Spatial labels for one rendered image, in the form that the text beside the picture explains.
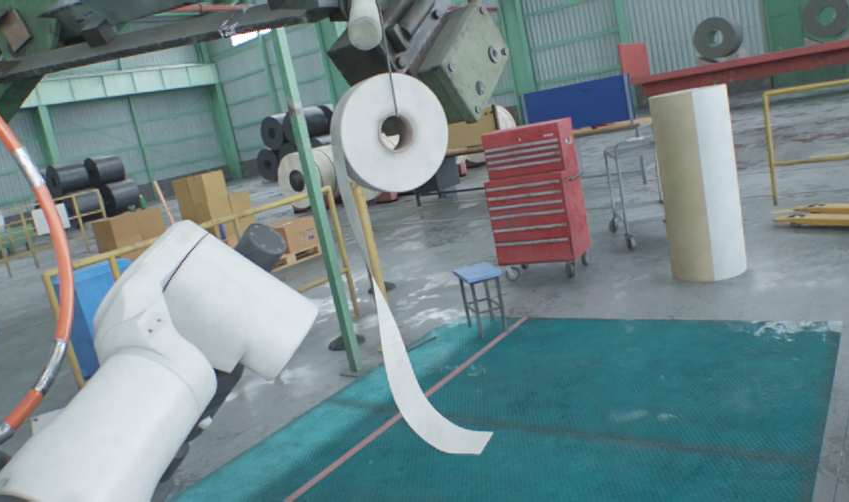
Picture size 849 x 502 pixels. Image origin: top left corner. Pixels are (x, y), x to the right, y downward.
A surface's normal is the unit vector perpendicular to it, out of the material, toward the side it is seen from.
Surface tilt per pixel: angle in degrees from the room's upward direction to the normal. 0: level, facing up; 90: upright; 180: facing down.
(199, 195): 90
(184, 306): 101
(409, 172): 90
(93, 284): 93
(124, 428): 52
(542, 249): 90
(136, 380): 39
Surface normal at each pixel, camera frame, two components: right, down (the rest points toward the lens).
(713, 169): 0.04, 0.19
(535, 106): -0.59, 0.28
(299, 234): 0.73, -0.01
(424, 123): 0.46, 0.08
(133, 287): 0.55, -0.64
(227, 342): -0.11, 0.40
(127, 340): -0.29, -0.23
